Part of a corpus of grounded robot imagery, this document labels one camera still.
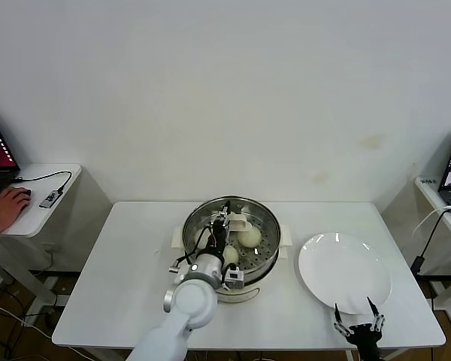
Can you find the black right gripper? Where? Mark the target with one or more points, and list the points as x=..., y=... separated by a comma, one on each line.
x=364, y=338

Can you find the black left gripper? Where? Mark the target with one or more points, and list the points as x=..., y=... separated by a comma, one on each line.
x=218, y=240

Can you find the small black usb hub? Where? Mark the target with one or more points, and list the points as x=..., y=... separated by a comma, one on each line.
x=49, y=198

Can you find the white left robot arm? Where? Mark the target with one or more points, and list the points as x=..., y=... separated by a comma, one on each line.
x=191, y=301

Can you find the stainless steel steamer basket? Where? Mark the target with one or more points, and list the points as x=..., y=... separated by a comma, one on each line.
x=265, y=269

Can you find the person's bare hand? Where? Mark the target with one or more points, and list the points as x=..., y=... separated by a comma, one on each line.
x=11, y=207

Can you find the white round plate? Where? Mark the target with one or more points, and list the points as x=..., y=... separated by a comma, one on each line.
x=342, y=270

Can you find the black power adapter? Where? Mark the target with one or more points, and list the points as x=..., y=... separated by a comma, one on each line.
x=418, y=265

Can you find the cream electric cooker base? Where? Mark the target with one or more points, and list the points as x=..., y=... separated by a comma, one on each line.
x=248, y=295

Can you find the white side table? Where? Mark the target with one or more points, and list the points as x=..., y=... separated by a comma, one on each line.
x=428, y=192
x=60, y=218

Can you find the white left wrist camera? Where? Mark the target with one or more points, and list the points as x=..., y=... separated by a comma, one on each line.
x=235, y=280

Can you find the white wall socket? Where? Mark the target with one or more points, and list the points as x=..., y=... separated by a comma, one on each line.
x=49, y=247

